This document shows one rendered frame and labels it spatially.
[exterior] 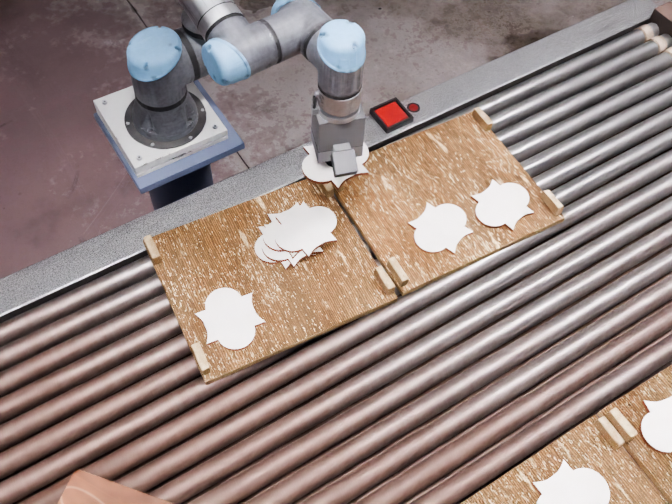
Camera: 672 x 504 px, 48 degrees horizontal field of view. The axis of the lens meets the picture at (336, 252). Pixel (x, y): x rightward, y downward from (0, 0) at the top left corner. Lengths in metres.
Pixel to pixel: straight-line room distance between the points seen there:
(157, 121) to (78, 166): 1.27
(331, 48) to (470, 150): 0.64
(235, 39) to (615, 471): 0.98
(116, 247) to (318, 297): 0.44
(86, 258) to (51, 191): 1.35
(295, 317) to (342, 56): 0.53
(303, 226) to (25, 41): 2.23
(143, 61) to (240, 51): 0.46
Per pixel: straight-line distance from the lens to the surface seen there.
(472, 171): 1.71
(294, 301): 1.48
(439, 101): 1.86
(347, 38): 1.21
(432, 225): 1.59
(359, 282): 1.51
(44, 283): 1.61
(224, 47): 1.22
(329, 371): 1.43
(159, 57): 1.65
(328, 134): 1.33
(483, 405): 1.45
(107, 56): 3.38
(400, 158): 1.70
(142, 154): 1.77
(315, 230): 1.53
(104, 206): 2.86
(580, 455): 1.44
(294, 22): 1.26
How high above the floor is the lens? 2.23
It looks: 57 degrees down
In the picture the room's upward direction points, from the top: 4 degrees clockwise
